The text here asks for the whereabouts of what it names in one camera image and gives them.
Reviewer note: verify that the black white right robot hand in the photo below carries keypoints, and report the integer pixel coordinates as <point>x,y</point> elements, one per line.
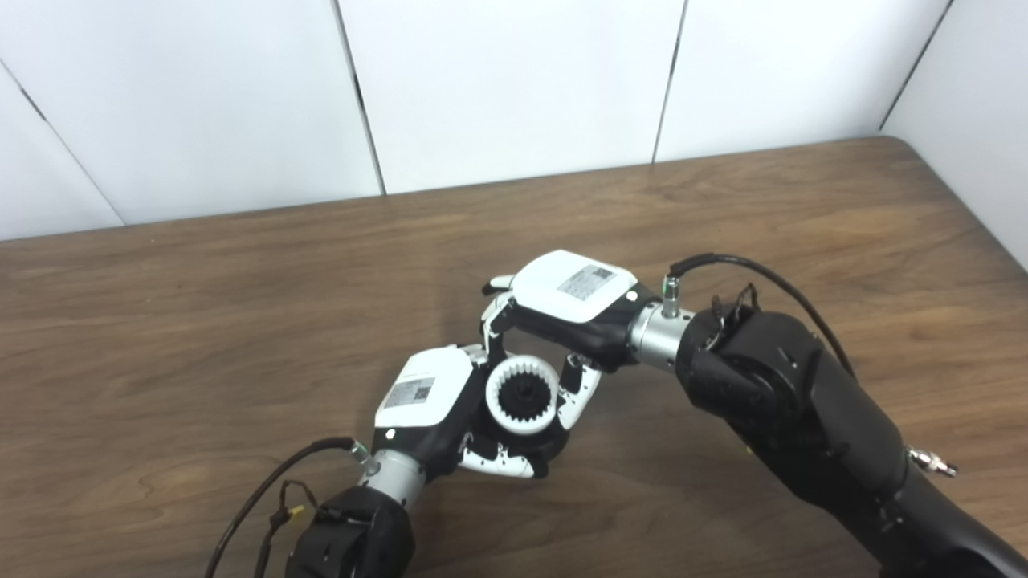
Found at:
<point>574,289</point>

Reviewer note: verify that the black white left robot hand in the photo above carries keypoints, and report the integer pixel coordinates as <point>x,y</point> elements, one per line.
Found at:
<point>422,393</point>

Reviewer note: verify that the round black stepped part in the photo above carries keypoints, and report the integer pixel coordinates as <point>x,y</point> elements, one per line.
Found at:
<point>524,401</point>

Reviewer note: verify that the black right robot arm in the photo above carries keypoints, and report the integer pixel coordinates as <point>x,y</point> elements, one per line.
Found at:
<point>795,409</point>

